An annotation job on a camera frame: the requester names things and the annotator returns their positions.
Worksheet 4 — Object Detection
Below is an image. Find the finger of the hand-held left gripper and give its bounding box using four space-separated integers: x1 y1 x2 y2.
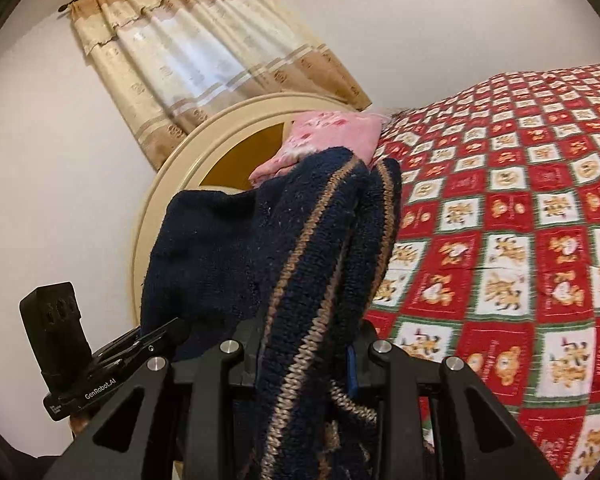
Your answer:
125 317 191 359

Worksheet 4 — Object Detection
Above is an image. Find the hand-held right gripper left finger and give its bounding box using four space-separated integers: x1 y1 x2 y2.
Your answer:
40 317 266 480

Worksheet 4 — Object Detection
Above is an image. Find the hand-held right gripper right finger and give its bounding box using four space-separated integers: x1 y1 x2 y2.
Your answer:
347 320 561 480

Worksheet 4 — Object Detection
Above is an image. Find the navy patterned knitted sweater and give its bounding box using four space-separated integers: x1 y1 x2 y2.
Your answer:
140 146 403 480

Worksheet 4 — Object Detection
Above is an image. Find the cream wooden headboard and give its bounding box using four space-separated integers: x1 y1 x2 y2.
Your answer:
131 92 362 336

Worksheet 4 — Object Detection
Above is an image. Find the red printed bedspread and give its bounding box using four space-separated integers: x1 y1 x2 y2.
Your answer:
365 62 600 480

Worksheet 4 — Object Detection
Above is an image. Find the pink folded blanket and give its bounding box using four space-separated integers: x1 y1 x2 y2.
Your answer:
249 109 396 188

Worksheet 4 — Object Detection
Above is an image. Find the beige patterned curtain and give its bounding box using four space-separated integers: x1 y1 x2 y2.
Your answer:
60 0 373 171

